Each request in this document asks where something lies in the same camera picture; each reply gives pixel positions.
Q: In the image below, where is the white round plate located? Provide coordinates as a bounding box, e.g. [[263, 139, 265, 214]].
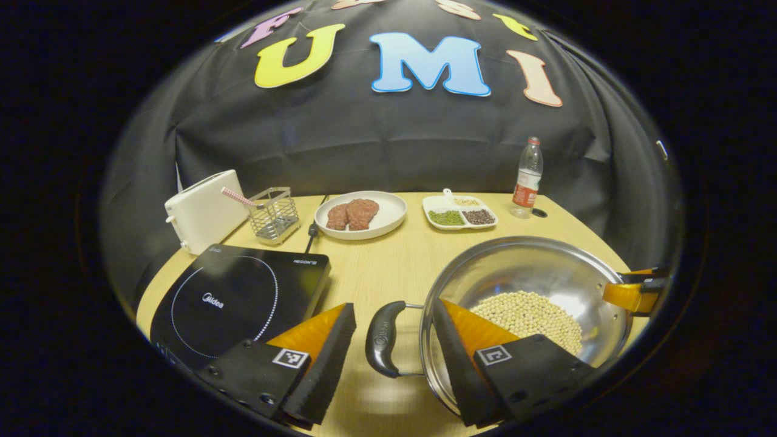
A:
[[314, 191, 408, 241]]

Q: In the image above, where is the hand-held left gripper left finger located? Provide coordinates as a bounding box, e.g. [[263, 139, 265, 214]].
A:
[[194, 302, 358, 430]]

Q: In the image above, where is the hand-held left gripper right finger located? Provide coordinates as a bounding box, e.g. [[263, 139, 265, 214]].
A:
[[432, 297, 599, 429]]

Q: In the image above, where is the white toaster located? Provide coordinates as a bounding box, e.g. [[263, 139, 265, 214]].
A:
[[164, 169, 249, 256]]

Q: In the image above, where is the large brown meat patty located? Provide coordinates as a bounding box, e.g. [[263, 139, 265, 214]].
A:
[[346, 198, 380, 231]]

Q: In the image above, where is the steel pot with black handle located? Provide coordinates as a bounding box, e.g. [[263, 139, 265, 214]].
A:
[[365, 235, 635, 419]]

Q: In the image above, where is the pink striped straw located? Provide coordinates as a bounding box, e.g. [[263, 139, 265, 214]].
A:
[[220, 187, 265, 211]]

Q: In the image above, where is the white divided dish with beans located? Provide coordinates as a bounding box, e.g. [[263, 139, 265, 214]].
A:
[[422, 188, 498, 231]]

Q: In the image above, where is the pile of soybeans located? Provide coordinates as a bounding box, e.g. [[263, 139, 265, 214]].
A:
[[470, 290, 583, 356]]

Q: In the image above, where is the clear bottle with red label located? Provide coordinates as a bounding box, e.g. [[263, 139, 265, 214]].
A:
[[510, 137, 544, 219]]

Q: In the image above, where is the black induction cooktop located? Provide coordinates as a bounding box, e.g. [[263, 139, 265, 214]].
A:
[[150, 244, 331, 371]]

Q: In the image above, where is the black cooktop power cable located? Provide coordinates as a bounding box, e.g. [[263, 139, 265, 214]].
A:
[[304, 194, 329, 254]]

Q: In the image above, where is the wire mesh basket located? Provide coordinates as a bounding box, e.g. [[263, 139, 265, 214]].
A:
[[246, 187, 301, 246]]

